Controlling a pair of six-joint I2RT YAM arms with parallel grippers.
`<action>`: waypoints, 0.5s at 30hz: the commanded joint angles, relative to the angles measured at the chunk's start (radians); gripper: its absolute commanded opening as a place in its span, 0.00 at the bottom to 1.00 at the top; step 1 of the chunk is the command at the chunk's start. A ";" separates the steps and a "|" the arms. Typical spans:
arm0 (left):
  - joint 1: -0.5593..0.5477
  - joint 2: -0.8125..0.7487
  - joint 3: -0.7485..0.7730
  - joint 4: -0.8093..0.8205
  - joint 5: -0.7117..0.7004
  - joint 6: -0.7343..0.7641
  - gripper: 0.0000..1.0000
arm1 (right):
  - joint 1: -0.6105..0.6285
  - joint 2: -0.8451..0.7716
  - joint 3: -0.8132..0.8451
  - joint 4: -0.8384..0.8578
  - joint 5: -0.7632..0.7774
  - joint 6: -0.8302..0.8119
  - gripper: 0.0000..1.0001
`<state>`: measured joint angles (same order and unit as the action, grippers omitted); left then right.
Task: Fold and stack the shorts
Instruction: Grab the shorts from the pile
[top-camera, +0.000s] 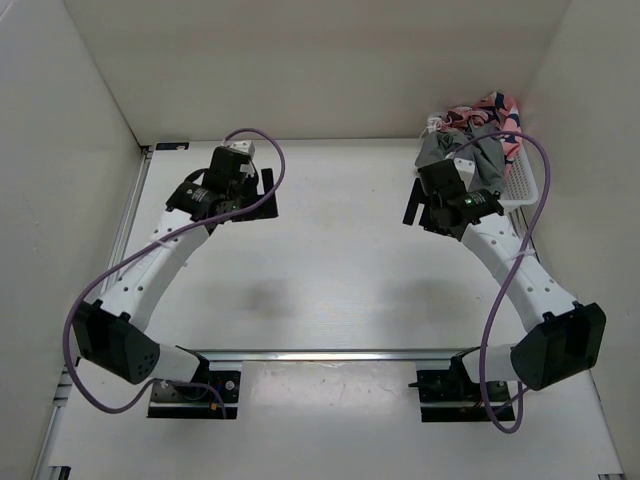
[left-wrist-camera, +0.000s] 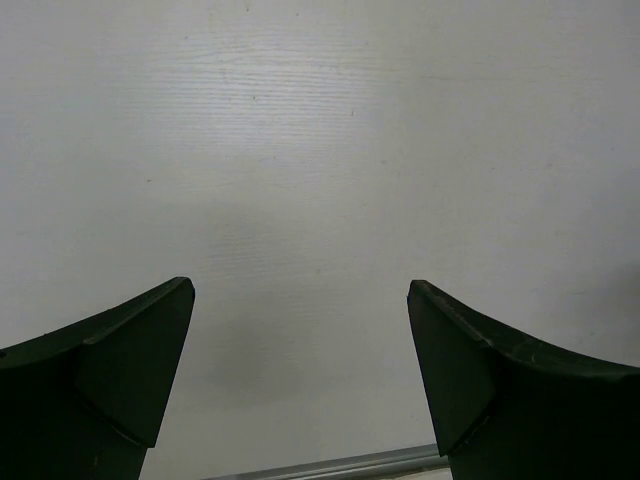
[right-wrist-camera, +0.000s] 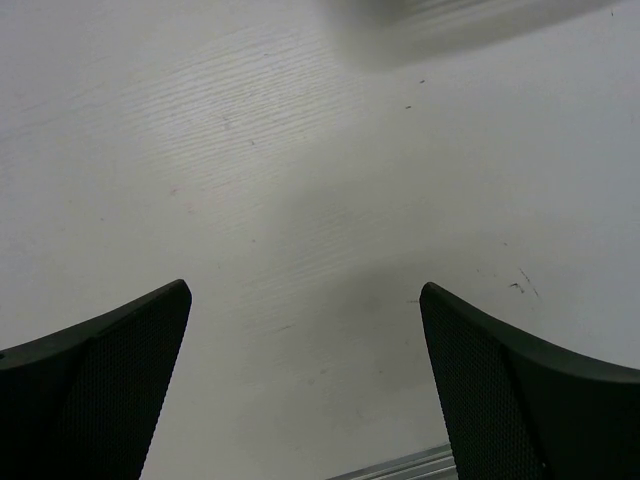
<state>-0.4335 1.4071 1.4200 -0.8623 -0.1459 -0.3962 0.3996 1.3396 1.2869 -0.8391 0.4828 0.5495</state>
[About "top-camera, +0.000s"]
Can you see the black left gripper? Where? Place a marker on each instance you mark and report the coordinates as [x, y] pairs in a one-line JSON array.
[[266, 209]]

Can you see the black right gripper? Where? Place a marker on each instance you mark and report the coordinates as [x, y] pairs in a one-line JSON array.
[[415, 200]]

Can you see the grey shorts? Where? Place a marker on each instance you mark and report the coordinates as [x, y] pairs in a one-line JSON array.
[[487, 155]]

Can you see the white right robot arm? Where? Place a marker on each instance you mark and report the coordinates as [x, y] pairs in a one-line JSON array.
[[563, 336]]

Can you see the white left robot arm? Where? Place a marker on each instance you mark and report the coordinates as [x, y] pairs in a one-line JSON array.
[[111, 331]]

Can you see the pink patterned shorts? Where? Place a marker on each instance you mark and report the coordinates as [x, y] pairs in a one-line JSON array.
[[496, 109]]

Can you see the white plastic basket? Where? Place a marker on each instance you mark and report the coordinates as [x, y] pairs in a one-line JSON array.
[[520, 190]]

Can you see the black label sticker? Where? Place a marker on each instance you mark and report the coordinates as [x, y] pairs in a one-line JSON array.
[[172, 146]]

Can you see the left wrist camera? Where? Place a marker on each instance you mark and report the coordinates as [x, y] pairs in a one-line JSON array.
[[244, 146]]

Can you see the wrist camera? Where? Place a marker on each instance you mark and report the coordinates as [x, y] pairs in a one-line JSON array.
[[244, 146], [466, 169]]

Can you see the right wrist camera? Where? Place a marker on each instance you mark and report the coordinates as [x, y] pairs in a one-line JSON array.
[[466, 169]]

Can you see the aluminium front rail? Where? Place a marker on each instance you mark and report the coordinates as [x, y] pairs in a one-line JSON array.
[[327, 356]]

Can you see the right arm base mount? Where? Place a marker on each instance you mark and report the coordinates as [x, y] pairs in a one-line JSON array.
[[447, 395]]

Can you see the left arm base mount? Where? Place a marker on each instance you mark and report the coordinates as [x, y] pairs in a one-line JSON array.
[[199, 403]]

